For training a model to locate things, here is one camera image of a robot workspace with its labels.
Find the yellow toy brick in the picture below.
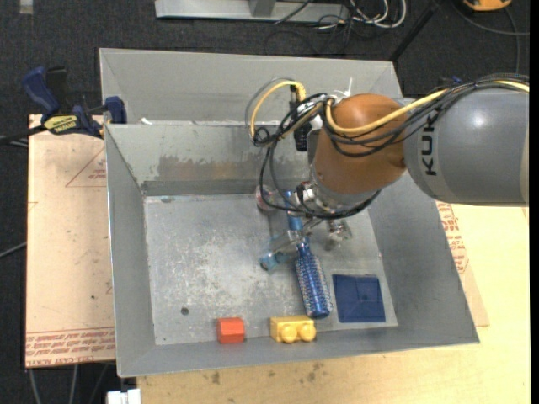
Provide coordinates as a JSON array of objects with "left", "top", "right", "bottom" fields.
[{"left": 269, "top": 315, "right": 317, "bottom": 344}]

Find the grey metal bin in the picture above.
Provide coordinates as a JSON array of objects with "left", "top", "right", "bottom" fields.
[{"left": 99, "top": 47, "right": 481, "bottom": 379}]

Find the brown cardboard board, red print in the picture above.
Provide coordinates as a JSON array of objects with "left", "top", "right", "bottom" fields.
[{"left": 24, "top": 114, "right": 492, "bottom": 369}]

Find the black cylinder on white bracket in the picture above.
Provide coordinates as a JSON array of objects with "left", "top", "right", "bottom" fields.
[{"left": 293, "top": 97, "right": 340, "bottom": 152}]

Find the orange small block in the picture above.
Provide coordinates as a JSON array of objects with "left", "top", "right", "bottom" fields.
[{"left": 216, "top": 316, "right": 247, "bottom": 345}]

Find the dark blue flat square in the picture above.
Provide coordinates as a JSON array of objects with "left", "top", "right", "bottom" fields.
[{"left": 331, "top": 273, "right": 387, "bottom": 324}]

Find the blue hairbrush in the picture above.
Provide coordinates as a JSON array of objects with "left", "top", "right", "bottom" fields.
[{"left": 282, "top": 189, "right": 334, "bottom": 320}]

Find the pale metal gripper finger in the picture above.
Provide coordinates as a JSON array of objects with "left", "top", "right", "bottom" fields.
[
  {"left": 259, "top": 243, "right": 305, "bottom": 272},
  {"left": 270, "top": 224, "right": 318, "bottom": 250}
]

